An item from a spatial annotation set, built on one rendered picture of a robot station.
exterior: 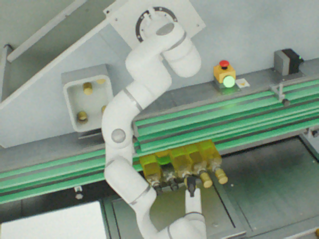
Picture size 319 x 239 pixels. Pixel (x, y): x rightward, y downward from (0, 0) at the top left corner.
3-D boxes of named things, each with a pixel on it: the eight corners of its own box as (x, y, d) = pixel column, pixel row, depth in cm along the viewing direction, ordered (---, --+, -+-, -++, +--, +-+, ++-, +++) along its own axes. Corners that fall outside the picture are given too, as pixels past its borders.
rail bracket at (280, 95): (266, 90, 169) (282, 107, 158) (267, 74, 165) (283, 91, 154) (275, 87, 170) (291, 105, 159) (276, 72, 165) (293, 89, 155)
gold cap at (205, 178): (199, 180, 154) (203, 189, 150) (199, 173, 152) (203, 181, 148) (208, 178, 154) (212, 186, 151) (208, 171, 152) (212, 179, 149)
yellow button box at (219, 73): (213, 79, 175) (219, 89, 169) (212, 64, 171) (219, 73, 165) (228, 76, 176) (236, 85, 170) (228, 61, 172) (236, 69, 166)
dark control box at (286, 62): (273, 66, 179) (282, 76, 172) (273, 50, 174) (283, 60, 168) (289, 63, 180) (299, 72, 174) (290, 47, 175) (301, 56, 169)
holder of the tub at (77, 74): (76, 130, 173) (78, 141, 167) (60, 73, 156) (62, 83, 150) (117, 121, 175) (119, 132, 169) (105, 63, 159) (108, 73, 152)
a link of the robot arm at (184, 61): (167, 65, 139) (184, 87, 126) (147, 35, 131) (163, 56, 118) (191, 48, 138) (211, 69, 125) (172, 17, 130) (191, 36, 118)
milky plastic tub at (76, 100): (73, 120, 169) (74, 134, 162) (60, 73, 156) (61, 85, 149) (115, 111, 172) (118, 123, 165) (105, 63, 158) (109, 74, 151)
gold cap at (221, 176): (222, 176, 156) (226, 184, 152) (213, 176, 155) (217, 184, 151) (224, 168, 154) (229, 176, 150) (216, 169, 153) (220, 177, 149)
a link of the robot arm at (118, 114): (124, 89, 131) (88, 118, 131) (124, 86, 118) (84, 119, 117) (152, 123, 132) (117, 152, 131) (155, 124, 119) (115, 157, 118)
